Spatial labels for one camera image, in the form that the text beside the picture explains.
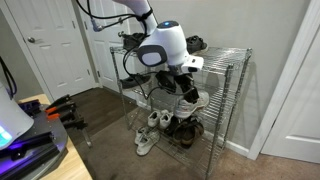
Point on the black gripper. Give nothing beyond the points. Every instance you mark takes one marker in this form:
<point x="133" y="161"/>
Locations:
<point x="168" y="82"/>

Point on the light grey sneaker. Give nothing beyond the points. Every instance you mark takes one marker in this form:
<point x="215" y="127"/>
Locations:
<point x="184" y="109"/>

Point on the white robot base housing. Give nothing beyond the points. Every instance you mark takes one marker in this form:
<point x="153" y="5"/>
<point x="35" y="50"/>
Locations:
<point x="14" y="122"/>

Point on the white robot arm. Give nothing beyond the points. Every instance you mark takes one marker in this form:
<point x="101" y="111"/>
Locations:
<point x="165" y="42"/>

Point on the dark grey shoe top right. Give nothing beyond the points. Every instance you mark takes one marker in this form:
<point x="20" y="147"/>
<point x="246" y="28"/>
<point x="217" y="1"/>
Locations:
<point x="195" y="45"/>

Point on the dark grey shoe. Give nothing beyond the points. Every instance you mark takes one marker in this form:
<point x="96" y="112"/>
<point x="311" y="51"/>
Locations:
<point x="195" y="45"/>
<point x="133" y="41"/>

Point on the black shoe middle shelf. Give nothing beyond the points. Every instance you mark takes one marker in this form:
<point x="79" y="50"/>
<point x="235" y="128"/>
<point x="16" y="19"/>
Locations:
<point x="134" y="80"/>

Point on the dark grey shoe top left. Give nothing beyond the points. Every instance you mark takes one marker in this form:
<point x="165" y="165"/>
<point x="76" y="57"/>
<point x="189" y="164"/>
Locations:
<point x="133" y="41"/>

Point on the white panel door middle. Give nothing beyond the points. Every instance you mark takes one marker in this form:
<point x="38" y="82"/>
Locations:
<point x="101" y="42"/>

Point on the white panel door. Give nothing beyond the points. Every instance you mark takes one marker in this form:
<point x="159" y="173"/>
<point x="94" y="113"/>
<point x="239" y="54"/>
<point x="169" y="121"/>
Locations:
<point x="58" y="51"/>
<point x="101" y="42"/>

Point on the white sneaker shelf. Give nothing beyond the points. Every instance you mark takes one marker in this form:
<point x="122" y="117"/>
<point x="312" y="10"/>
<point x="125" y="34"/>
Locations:
<point x="153" y="118"/>
<point x="165" y="119"/>

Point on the brown sandal bottom shelf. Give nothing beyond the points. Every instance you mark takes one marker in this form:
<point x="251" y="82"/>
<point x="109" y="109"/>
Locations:
<point x="186" y="133"/>

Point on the white sneaker on floor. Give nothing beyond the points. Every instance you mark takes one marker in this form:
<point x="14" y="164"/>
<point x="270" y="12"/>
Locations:
<point x="148" y="140"/>
<point x="139" y="133"/>

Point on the white door right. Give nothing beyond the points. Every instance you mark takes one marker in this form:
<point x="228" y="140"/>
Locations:
<point x="291" y="125"/>

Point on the orange black clamp right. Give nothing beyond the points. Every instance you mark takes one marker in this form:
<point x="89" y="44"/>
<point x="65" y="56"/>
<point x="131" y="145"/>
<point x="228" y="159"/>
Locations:
<point x="70" y="119"/>

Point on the orange black clamp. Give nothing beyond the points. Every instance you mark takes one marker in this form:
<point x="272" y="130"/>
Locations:
<point x="70" y="119"/>
<point x="61" y="104"/>

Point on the orange black clamp left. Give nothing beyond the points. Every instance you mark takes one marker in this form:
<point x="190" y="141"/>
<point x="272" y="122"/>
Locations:
<point x="61" y="104"/>

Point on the wooden table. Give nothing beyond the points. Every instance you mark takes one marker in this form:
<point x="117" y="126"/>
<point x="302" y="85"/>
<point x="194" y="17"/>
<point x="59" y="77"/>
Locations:
<point x="71" y="167"/>

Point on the white panel door left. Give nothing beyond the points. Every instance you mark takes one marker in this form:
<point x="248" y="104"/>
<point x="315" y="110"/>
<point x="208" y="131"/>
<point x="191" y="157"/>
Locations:
<point x="58" y="51"/>

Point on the silver door knob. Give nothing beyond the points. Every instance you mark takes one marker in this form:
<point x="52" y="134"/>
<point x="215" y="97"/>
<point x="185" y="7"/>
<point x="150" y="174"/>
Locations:
<point x="31" y="39"/>

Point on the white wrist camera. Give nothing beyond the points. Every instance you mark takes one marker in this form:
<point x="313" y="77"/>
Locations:
<point x="192" y="64"/>

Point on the chrome wire shoe rack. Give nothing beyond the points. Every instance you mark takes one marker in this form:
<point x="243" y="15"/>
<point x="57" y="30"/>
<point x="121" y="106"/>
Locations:
<point x="221" y="76"/>

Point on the black aluminium rail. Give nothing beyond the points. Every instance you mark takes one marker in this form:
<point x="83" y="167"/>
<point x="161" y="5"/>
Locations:
<point x="24" y="156"/>

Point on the round metal robot base plate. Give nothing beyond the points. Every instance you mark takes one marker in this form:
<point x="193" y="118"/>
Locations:
<point x="60" y="138"/>

